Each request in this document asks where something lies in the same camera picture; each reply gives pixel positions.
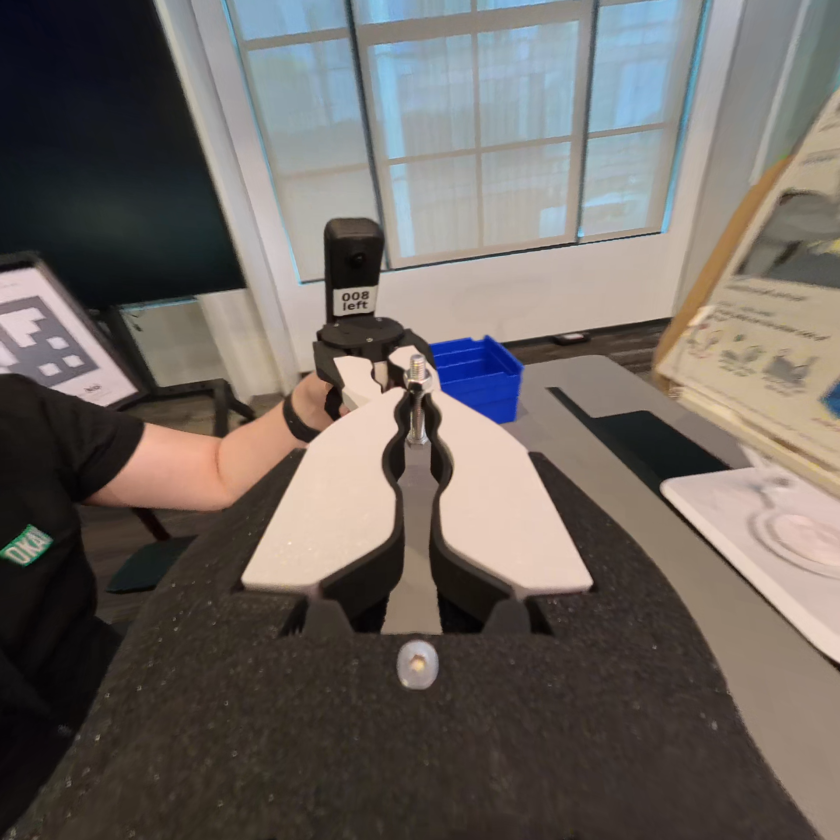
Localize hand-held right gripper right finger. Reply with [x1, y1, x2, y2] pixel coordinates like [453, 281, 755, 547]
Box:
[428, 387, 595, 616]

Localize black monitor stand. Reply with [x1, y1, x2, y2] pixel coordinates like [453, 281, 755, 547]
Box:
[97, 303, 258, 422]

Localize steel bolt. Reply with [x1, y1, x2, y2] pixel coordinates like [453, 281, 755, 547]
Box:
[406, 354, 432, 448]

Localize person's left hand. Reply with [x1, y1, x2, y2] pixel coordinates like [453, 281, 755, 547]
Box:
[287, 372, 347, 442]

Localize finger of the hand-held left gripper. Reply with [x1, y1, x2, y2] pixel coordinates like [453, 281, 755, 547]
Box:
[332, 354, 385, 413]
[386, 346, 431, 383]

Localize person's black shirt torso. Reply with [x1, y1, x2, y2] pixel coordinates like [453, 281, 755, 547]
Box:
[0, 373, 147, 840]

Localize framed marker sign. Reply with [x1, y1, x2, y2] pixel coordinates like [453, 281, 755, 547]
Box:
[0, 252, 149, 412]

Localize large black monitor screen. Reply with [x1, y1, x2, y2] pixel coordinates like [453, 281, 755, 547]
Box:
[0, 0, 249, 311]

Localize blue plastic bin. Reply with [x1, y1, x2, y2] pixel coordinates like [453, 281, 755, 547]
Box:
[428, 336, 525, 425]

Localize printed instruction sheet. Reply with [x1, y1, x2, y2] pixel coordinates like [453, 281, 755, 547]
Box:
[659, 88, 840, 492]

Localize teal office chair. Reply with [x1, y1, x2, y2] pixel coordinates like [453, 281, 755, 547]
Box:
[107, 533, 199, 595]

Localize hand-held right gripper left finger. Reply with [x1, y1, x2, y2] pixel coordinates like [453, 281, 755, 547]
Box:
[240, 390, 404, 616]

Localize person's left forearm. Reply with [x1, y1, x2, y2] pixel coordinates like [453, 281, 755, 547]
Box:
[77, 407, 309, 514]

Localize large paned window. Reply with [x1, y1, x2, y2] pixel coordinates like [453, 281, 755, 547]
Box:
[220, 0, 714, 285]

